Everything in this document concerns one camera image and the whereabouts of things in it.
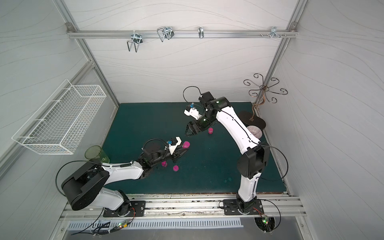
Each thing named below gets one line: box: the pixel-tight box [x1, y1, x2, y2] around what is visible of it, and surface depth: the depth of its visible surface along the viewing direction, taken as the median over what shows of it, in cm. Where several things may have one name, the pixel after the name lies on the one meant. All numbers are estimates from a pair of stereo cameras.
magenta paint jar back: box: [182, 141, 191, 149], surface depth 79 cm
